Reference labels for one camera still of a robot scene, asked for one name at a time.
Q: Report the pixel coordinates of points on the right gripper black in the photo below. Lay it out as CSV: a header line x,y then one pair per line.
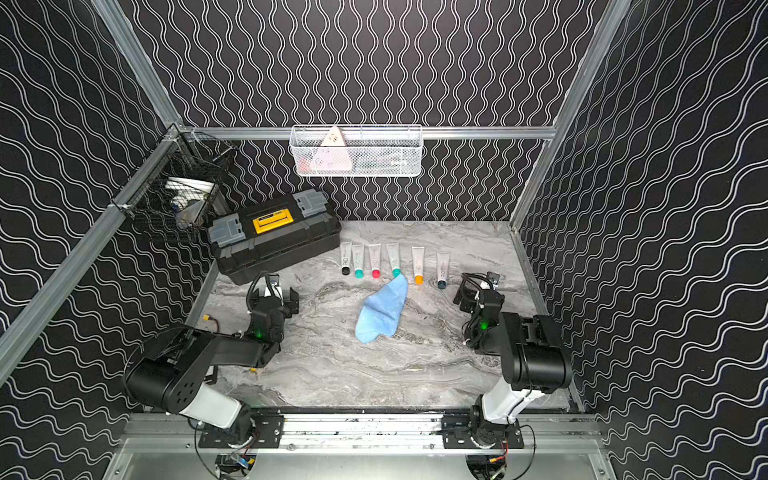
x,y
469,297

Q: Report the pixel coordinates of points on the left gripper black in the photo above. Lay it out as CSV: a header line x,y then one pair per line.
x,y
279,303

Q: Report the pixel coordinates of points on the white tube dark blue cap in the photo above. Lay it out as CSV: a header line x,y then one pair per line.
x,y
443,267

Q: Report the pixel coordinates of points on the white tube orange cap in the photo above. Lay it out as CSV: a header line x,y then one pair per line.
x,y
418,255

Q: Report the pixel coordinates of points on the white tube teal cap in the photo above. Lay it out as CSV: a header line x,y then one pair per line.
x,y
393,251

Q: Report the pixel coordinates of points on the blue microfiber cloth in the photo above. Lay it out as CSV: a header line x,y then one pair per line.
x,y
380,313

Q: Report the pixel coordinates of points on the white tube black cap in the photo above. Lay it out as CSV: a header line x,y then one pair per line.
x,y
346,257

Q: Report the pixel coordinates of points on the white tube green cap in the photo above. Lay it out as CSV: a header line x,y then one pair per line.
x,y
358,256

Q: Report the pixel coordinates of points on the white tube pink cap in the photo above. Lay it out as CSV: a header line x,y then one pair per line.
x,y
374,251

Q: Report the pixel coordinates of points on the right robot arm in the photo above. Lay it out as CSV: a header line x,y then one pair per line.
x,y
532,360

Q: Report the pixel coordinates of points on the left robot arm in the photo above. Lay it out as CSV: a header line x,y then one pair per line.
x,y
171,371

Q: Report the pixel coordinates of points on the black battery pack card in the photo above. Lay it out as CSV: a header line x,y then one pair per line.
x,y
213,321

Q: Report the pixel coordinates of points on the black toolbox yellow latch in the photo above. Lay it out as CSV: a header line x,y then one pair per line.
x,y
274,235

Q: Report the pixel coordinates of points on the pink triangle item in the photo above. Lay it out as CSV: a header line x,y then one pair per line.
x,y
332,156

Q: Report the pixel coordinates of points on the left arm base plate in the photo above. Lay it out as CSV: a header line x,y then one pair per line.
x,y
258,432

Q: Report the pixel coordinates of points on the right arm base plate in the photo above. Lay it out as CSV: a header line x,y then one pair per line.
x,y
471,431

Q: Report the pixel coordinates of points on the black wire basket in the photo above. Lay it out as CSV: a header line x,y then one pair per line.
x,y
183,193

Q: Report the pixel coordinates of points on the clear wall basket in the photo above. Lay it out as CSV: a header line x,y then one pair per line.
x,y
375,150

